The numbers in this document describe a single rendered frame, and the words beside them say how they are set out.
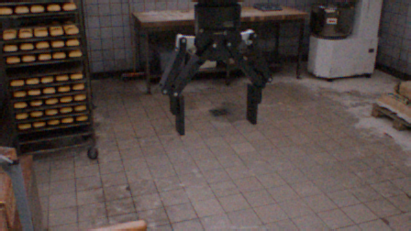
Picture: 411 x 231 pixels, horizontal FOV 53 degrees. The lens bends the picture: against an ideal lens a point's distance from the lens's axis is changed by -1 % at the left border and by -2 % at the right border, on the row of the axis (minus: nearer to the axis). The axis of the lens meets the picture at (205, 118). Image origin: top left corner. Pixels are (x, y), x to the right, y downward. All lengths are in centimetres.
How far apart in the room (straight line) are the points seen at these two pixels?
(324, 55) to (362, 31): 62
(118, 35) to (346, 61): 311
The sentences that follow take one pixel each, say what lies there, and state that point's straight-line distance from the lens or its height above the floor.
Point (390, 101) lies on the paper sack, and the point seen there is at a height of 24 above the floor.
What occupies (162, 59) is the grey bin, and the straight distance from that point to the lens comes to 535.
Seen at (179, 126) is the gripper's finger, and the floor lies 147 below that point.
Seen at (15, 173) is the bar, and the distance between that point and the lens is 184.
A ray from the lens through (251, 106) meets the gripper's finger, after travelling 75.
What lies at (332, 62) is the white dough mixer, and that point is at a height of 27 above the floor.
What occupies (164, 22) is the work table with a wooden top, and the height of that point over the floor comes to 88.
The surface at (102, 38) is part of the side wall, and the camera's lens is 588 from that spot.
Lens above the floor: 176
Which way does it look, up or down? 23 degrees down
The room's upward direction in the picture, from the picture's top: straight up
